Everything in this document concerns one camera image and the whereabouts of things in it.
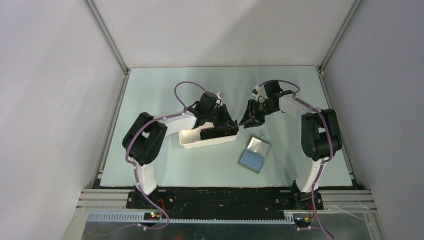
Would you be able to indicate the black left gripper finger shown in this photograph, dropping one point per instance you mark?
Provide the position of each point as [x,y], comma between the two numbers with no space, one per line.
[222,123]
[235,125]

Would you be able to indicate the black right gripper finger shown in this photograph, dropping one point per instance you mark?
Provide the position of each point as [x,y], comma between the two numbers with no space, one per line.
[248,112]
[253,122]

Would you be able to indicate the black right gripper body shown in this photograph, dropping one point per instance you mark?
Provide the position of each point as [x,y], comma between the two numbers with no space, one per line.
[260,110]

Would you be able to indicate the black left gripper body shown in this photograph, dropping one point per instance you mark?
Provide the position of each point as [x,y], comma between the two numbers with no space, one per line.
[217,111]

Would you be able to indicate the white plastic bin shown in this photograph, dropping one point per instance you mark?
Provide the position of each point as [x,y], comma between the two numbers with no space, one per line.
[191,138]

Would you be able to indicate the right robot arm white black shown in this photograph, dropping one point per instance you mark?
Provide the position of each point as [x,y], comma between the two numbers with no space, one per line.
[320,133]

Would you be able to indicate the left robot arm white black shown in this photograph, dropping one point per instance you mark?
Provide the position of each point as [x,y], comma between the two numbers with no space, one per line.
[144,139]

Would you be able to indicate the black credit card in bin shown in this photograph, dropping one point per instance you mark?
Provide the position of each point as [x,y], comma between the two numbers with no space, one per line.
[213,133]

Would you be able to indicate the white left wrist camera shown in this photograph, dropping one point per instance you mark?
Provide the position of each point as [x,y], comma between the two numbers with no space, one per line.
[219,100]

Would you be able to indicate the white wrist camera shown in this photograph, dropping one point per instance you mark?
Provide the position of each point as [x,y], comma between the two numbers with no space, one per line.
[255,93]
[219,100]

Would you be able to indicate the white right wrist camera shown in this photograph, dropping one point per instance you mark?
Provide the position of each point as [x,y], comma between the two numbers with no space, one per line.
[255,93]

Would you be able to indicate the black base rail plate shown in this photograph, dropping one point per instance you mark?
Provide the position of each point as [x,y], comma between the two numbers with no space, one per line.
[225,203]

